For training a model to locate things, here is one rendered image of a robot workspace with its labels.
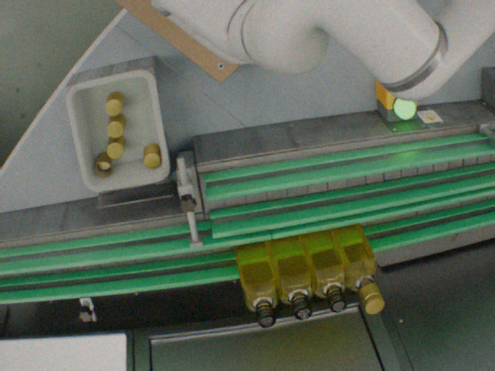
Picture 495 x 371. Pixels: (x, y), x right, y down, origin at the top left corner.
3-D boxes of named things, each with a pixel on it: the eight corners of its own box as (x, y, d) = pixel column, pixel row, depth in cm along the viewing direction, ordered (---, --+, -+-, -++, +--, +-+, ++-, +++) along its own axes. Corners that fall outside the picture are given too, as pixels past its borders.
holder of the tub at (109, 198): (97, 194, 124) (94, 214, 117) (72, 73, 111) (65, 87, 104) (175, 181, 125) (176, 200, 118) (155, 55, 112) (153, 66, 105)
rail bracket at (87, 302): (87, 297, 121) (85, 337, 109) (79, 271, 118) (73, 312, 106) (105, 295, 121) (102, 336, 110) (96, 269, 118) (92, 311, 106)
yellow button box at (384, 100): (376, 109, 122) (387, 123, 116) (374, 75, 119) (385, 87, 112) (406, 105, 123) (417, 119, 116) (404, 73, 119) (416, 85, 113)
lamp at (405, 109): (392, 117, 115) (398, 122, 113) (392, 95, 113) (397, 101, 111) (412, 114, 116) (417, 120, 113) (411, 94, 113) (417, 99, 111)
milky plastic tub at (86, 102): (90, 173, 121) (87, 194, 114) (71, 73, 110) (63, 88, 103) (171, 159, 122) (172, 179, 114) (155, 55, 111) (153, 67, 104)
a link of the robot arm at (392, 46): (305, 105, 61) (369, 141, 48) (201, 21, 55) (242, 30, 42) (380, 12, 60) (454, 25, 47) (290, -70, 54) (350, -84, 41)
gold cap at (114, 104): (105, 93, 112) (102, 101, 108) (123, 89, 112) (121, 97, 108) (108, 109, 113) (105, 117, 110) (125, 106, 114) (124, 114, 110)
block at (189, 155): (183, 196, 119) (184, 215, 113) (174, 152, 115) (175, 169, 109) (201, 193, 120) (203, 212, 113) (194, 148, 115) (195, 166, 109)
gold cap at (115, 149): (106, 134, 116) (104, 144, 112) (123, 131, 116) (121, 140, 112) (110, 151, 118) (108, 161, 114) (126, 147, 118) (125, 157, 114)
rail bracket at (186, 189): (186, 223, 114) (189, 262, 103) (171, 140, 106) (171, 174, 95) (202, 221, 114) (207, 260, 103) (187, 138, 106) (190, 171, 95)
